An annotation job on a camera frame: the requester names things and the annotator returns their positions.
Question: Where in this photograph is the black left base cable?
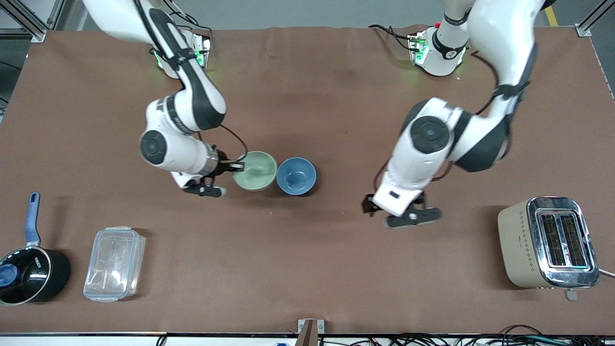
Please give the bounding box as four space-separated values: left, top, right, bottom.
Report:
368 24 418 53

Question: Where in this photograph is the beige chrome two-slot toaster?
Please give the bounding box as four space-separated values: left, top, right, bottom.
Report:
497 196 601 302

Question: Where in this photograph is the light green bowl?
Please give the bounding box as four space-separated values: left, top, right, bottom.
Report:
233 151 278 192

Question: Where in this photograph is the blue bowl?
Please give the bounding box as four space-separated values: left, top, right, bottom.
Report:
276 157 317 196

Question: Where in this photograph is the black right base cable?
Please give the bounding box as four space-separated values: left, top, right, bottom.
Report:
173 12 213 41

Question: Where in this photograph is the clear plastic lidded container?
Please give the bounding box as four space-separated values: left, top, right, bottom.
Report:
83 226 147 303

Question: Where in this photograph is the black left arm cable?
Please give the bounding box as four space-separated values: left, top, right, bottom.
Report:
471 50 503 116

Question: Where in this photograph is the right base connector plate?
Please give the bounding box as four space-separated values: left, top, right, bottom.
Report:
191 35 212 69

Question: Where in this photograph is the brown table cover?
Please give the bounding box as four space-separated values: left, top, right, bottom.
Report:
0 26 615 335

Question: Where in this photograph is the black floor cable bundle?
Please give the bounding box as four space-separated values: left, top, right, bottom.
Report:
320 324 615 346

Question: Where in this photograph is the black saucepan with blue handle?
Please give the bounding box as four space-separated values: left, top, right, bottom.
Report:
0 192 72 307

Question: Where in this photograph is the black base cable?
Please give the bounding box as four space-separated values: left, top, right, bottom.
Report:
368 24 418 53
173 12 213 41

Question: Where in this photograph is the base connector plate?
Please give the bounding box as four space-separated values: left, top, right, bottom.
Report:
191 35 212 69
407 31 429 66

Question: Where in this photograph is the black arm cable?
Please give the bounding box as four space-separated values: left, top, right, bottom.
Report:
219 124 249 163
471 50 503 116

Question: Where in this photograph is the metal table edge bracket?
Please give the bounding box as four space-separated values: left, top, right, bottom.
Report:
297 319 325 346

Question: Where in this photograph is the glass lid with blue knob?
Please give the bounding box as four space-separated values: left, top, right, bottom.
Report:
0 246 51 306

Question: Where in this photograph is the aluminium frame profile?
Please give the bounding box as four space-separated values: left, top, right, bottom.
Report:
0 0 65 43
574 0 615 37

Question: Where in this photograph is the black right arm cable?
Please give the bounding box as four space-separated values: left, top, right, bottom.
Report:
219 124 249 163

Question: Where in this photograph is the left base connector plate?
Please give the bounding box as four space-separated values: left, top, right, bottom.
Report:
407 31 429 66

